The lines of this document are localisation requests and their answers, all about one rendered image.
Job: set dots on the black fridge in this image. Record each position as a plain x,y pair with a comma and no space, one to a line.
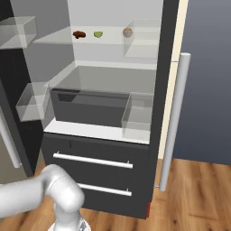
99,76

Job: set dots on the round tan mango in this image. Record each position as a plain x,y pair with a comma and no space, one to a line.
127,32

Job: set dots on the black freezer drawer front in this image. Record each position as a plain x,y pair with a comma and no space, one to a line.
99,150
132,203

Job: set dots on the black right fridge door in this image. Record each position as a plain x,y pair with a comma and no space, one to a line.
164,60

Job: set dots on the clear door bin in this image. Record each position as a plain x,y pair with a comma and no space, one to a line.
31,103
138,118
143,39
16,31

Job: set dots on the black fridge door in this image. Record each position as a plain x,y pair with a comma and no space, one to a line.
12,69
164,60

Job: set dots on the black left fridge door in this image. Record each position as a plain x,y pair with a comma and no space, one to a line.
12,69

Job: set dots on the dark grey crisper drawer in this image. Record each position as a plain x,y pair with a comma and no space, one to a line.
90,111

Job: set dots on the green lemon wedge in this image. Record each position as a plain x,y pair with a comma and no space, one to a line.
98,34

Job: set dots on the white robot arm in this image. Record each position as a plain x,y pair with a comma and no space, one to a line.
27,194

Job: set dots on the glass fridge shelf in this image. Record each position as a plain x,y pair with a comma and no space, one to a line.
63,37
102,78

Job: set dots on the brown chicken drumstick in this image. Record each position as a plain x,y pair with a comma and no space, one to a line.
79,34

